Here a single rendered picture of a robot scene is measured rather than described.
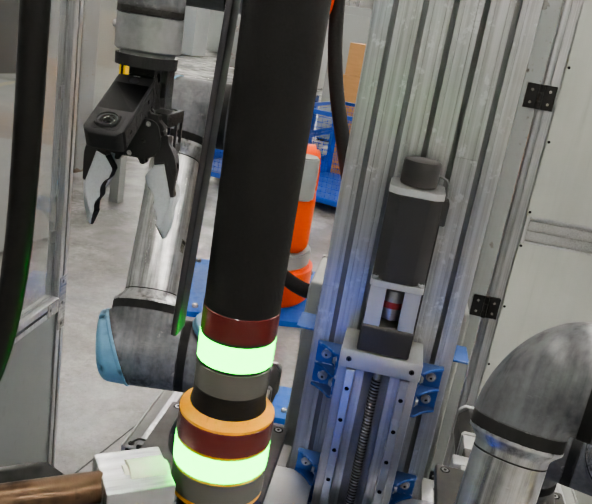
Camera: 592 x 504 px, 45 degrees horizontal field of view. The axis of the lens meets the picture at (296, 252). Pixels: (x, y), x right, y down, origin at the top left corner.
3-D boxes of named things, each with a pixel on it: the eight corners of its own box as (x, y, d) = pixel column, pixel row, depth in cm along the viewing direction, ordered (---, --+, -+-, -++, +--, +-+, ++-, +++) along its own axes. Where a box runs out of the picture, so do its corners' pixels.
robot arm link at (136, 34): (171, 20, 76) (100, 8, 77) (167, 63, 78) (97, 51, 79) (193, 22, 83) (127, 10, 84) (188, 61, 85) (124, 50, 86)
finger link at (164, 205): (198, 224, 90) (179, 153, 88) (183, 237, 84) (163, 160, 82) (175, 228, 91) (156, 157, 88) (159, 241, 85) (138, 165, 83)
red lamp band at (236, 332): (215, 349, 29) (218, 322, 28) (190, 314, 32) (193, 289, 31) (289, 345, 30) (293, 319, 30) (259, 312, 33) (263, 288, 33)
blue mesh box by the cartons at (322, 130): (273, 200, 713) (288, 101, 683) (321, 183, 824) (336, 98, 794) (353, 222, 681) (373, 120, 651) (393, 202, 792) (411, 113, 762)
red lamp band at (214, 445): (192, 465, 30) (196, 441, 29) (164, 410, 33) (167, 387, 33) (286, 453, 32) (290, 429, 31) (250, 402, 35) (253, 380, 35)
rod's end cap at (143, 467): (128, 478, 30) (174, 471, 31) (118, 450, 32) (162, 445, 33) (124, 517, 31) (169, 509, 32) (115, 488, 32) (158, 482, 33)
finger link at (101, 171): (108, 215, 92) (139, 154, 89) (88, 226, 86) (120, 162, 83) (87, 202, 92) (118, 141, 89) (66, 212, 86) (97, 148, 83)
